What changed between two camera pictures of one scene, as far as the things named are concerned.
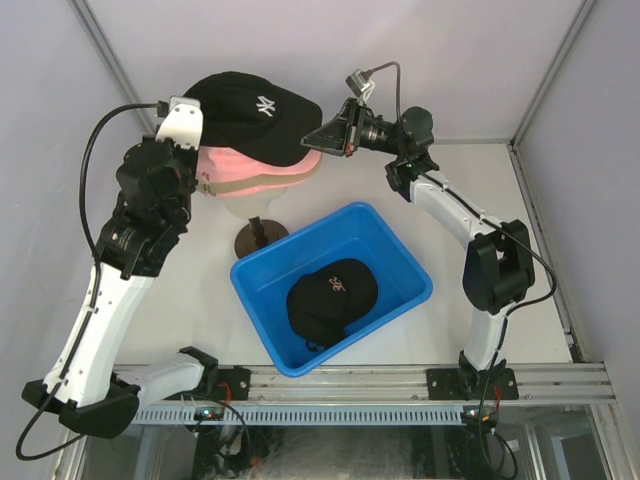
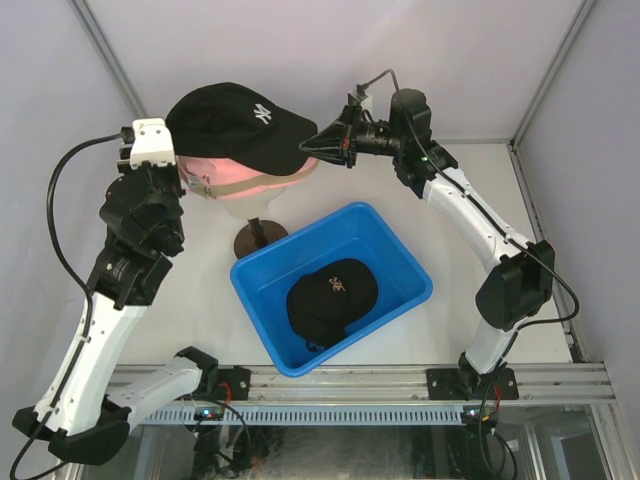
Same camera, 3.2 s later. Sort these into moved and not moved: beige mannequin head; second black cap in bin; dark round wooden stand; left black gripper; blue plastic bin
Moved: left black gripper
Not moved: dark round wooden stand; blue plastic bin; beige mannequin head; second black cap in bin
